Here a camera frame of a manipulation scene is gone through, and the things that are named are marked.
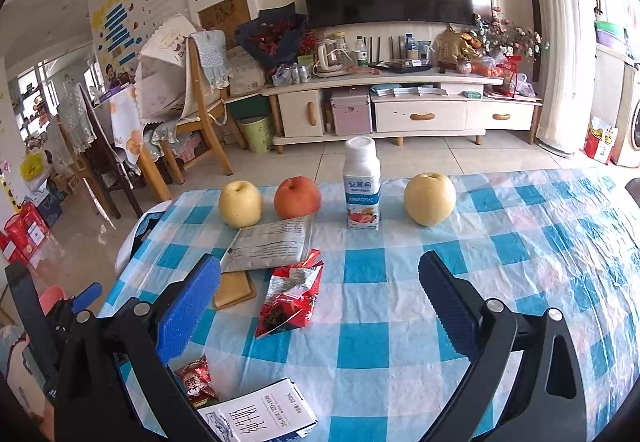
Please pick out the small yellow pear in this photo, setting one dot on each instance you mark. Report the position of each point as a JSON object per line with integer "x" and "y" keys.
{"x": 240, "y": 204}

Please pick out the dark wooden chair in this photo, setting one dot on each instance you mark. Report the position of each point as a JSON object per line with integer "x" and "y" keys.
{"x": 95, "y": 151}

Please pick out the dark blue flower bouquet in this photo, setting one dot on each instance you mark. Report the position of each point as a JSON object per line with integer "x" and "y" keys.
{"x": 270, "y": 34}

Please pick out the red gift bag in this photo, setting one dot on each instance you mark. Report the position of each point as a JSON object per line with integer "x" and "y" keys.
{"x": 600, "y": 139}

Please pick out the grey lace cloth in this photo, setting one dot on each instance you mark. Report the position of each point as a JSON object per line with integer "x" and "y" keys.
{"x": 210, "y": 56}

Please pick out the pink bin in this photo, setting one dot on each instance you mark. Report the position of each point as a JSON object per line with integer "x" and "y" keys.
{"x": 22, "y": 372}

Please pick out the stack of red boxes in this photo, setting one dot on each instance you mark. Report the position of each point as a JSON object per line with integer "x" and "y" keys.
{"x": 25, "y": 232}

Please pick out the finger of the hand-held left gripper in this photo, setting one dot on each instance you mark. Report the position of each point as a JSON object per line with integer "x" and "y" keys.
{"x": 87, "y": 294}

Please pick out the cluster of silver cans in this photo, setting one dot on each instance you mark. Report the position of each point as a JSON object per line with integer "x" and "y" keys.
{"x": 292, "y": 74}

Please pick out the white strawberry yogurt bottle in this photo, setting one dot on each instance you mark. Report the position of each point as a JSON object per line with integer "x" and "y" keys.
{"x": 361, "y": 182}

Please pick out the white foil bag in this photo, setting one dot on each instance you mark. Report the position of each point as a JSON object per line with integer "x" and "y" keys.
{"x": 270, "y": 247}

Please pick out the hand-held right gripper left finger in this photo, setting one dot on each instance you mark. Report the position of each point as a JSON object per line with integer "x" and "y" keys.
{"x": 190, "y": 309}

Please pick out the stack of white booklets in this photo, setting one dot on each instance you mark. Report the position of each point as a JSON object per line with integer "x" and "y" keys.
{"x": 410, "y": 90}

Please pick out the orange printed cloth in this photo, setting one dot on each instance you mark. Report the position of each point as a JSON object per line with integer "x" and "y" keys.
{"x": 125, "y": 121}

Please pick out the blue checked tablecloth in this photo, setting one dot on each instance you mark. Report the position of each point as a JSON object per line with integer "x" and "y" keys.
{"x": 400, "y": 282}

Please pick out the white blue jacket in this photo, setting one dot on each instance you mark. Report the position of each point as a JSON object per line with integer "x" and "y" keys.
{"x": 127, "y": 249}

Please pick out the blue capped bottle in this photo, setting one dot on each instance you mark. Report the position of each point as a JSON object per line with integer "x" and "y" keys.
{"x": 411, "y": 46}

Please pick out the cream curtain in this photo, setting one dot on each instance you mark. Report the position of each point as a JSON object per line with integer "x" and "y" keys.
{"x": 565, "y": 46}

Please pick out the glass kettle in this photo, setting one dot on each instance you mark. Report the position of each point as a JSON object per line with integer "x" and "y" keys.
{"x": 327, "y": 56}

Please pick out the cream tv stand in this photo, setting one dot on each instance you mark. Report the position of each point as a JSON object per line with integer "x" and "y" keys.
{"x": 425, "y": 116}

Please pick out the white milk carton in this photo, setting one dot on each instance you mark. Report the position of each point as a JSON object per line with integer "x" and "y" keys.
{"x": 260, "y": 414}

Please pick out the small red patterned wrapper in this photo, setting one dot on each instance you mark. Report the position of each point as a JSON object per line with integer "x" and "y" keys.
{"x": 197, "y": 379}

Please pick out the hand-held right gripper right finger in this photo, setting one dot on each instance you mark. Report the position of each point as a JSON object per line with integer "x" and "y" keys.
{"x": 447, "y": 309}

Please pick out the pink case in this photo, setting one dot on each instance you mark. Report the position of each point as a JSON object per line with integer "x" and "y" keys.
{"x": 350, "y": 114}

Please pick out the pink artificial flowers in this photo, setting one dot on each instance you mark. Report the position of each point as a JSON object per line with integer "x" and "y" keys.
{"x": 510, "y": 31}

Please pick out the red foil snack wrapper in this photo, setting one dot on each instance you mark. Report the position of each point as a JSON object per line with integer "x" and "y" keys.
{"x": 290, "y": 302}

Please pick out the clear water bottle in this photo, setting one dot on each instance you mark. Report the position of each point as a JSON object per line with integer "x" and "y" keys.
{"x": 361, "y": 52}

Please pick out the red snack bag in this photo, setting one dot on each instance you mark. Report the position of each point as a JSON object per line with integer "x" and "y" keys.
{"x": 506, "y": 71}

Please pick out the white washing machine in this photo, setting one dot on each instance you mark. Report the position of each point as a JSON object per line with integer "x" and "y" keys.
{"x": 632, "y": 121}

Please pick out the pink plastic stool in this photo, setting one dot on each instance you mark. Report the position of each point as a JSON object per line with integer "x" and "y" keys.
{"x": 187, "y": 150}

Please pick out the gold ornament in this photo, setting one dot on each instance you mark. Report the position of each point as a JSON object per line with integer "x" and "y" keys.
{"x": 450, "y": 46}

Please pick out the wall sticker chart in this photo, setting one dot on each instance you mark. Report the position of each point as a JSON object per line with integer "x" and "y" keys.
{"x": 117, "y": 21}

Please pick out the green waste basket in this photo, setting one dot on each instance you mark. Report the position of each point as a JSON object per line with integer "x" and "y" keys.
{"x": 255, "y": 134}

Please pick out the red apple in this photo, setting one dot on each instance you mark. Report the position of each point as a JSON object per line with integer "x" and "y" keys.
{"x": 297, "y": 198}

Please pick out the stacked plastic basins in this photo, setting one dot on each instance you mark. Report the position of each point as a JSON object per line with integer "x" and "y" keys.
{"x": 610, "y": 34}

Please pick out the large yellow pear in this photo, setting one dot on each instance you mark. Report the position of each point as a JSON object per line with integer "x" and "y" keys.
{"x": 430, "y": 199}

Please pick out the yellow plastic bag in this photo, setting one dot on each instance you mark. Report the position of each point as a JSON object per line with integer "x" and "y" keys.
{"x": 32, "y": 166}

